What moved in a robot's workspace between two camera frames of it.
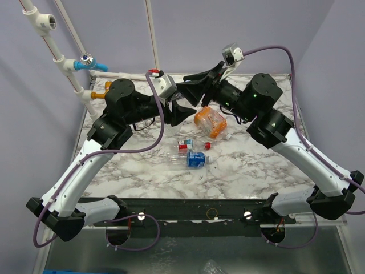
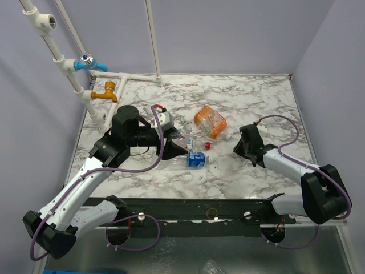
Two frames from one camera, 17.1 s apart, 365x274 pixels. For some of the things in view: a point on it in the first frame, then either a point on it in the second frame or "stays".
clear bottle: (177, 95) -> (186, 131)
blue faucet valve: (86, 61) stays
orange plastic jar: (210, 121) stays
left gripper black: (178, 113) -> (171, 149)
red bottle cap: (207, 145) stays
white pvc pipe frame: (41, 22) stays
